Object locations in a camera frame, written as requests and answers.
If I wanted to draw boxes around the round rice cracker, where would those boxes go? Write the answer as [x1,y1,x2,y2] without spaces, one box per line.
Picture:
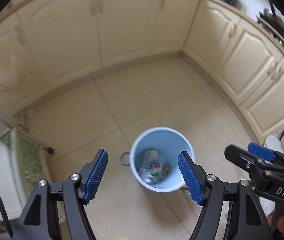
[162,165,171,176]

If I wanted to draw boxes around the green white tissue packet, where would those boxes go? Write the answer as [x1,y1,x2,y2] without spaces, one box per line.
[148,162,163,177]

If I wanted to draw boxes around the white tissue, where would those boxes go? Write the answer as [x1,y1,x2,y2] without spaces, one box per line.
[144,150,159,159]

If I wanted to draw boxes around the green patterned glass cabinet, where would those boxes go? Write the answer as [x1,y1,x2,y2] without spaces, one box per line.
[0,129,56,188]

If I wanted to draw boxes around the light blue plastic bucket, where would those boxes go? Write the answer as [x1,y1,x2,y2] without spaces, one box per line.
[120,127,195,193]

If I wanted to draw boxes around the white plastic bag hanging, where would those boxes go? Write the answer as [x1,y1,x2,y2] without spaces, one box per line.
[0,53,20,93]

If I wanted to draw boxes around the black wok with lid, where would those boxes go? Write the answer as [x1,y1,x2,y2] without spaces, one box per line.
[259,0,284,38]

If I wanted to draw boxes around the lower cream cabinets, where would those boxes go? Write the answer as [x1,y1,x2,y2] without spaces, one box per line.
[0,0,284,140]

